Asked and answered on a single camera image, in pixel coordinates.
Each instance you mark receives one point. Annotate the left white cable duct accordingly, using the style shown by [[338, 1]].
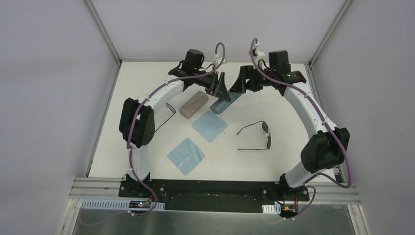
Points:
[[121, 205]]

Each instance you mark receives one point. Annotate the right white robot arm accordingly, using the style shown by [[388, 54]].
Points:
[[327, 143]]

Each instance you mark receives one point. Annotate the right thin-frame sunglasses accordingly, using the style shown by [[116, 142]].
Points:
[[260, 136]]

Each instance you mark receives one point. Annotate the blue cleaning cloth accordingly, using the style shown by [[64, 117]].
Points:
[[209, 126], [186, 156]]

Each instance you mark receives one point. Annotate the right white cable duct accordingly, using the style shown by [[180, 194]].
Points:
[[271, 209]]

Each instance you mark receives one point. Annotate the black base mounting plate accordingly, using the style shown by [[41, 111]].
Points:
[[212, 196]]

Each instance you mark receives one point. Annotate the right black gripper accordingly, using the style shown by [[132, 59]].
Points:
[[247, 72]]

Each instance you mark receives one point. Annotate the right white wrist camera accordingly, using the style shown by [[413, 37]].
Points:
[[257, 53]]

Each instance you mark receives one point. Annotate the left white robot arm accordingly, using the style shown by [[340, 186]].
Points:
[[137, 122]]

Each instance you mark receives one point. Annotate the left thin-frame sunglasses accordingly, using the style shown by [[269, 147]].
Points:
[[164, 115]]

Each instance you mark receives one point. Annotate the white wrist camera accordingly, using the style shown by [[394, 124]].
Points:
[[257, 53], [220, 60]]

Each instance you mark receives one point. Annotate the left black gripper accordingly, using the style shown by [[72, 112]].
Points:
[[216, 82]]

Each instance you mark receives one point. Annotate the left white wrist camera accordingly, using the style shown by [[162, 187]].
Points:
[[220, 60]]

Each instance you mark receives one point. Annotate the thin-frame sunglasses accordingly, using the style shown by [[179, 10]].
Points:
[[260, 136], [164, 115]]

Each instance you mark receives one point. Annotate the blue-green glasses case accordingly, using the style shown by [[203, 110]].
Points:
[[220, 105]]

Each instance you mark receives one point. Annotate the white cable duct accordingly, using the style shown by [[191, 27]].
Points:
[[121, 205], [271, 209]]

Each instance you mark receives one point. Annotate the aluminium front rail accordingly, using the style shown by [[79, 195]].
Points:
[[108, 188]]

